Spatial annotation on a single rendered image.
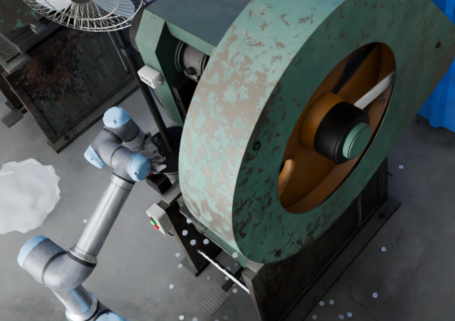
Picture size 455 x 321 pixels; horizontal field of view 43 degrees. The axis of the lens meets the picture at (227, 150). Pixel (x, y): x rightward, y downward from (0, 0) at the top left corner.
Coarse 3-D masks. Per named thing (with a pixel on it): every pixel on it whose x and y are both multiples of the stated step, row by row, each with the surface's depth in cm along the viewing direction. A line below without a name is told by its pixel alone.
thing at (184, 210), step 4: (184, 204) 213; (180, 208) 212; (184, 208) 212; (184, 212) 211; (188, 212) 210; (188, 216) 209; (192, 216) 209; (192, 220) 208; (196, 220) 208; (196, 224) 207; (200, 224) 206; (204, 228) 205
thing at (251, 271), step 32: (384, 160) 251; (384, 192) 273; (352, 224) 263; (384, 224) 277; (320, 256) 252; (352, 256) 268; (256, 288) 214; (288, 288) 242; (320, 288) 262; (288, 320) 256
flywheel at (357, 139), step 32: (384, 64) 165; (320, 96) 148; (352, 96) 162; (384, 96) 172; (320, 128) 145; (352, 128) 144; (288, 160) 158; (320, 160) 168; (352, 160) 178; (288, 192) 162; (320, 192) 174
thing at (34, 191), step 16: (32, 160) 328; (0, 176) 322; (16, 176) 317; (32, 176) 317; (48, 176) 320; (0, 192) 312; (16, 192) 310; (32, 192) 309; (48, 192) 311; (0, 208) 308; (16, 208) 307; (32, 208) 307; (48, 208) 308; (0, 224) 307; (16, 224) 307; (32, 224) 307
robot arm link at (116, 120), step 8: (112, 112) 181; (120, 112) 179; (104, 120) 180; (112, 120) 179; (120, 120) 179; (128, 120) 181; (112, 128) 180; (120, 128) 181; (128, 128) 183; (136, 128) 186; (120, 136) 181; (128, 136) 185; (136, 136) 187
